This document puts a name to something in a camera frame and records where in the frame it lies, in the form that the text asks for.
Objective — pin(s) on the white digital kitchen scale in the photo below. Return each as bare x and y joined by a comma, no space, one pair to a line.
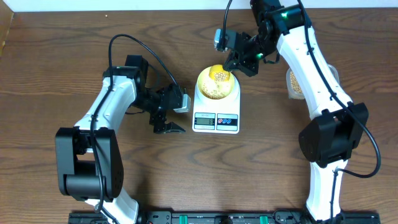
220,116

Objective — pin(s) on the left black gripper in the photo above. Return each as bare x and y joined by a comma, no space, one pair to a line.
157,119

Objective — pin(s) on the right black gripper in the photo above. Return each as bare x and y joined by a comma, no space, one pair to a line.
240,63

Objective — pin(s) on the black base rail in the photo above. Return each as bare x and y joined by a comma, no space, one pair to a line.
279,216

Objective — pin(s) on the pile of soybeans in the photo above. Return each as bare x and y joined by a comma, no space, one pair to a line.
294,84

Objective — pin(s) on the clear plastic container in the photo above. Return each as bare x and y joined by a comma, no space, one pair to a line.
296,96

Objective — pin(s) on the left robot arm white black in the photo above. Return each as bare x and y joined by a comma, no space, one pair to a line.
89,164

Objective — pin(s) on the yellow plastic bowl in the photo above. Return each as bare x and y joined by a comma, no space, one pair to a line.
215,82

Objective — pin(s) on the soybeans in yellow bowl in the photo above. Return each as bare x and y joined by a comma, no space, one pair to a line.
215,90

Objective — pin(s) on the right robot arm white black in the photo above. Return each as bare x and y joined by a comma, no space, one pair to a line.
336,122

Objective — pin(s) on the yellow scoop spoon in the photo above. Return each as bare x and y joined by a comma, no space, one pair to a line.
216,68

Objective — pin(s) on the soybeans in scoop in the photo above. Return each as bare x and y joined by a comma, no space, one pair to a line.
221,76

